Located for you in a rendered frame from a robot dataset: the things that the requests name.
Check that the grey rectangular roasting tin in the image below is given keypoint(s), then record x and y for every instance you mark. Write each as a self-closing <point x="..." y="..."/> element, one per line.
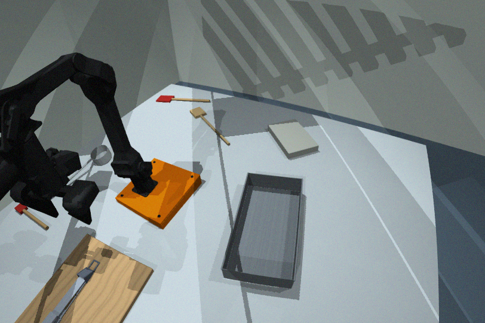
<point x="263" y="245"/>

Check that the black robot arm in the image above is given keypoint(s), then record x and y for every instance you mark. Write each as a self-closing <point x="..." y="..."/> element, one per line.
<point x="20" y="150"/>

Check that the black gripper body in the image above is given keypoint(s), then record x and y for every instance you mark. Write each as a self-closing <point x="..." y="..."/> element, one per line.
<point x="44" y="183"/>

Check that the tan wooden paddle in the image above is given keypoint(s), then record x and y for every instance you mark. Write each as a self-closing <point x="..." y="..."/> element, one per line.
<point x="199" y="113"/>

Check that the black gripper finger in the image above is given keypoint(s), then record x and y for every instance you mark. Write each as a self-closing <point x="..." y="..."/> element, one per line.
<point x="86" y="218"/>
<point x="46" y="207"/>

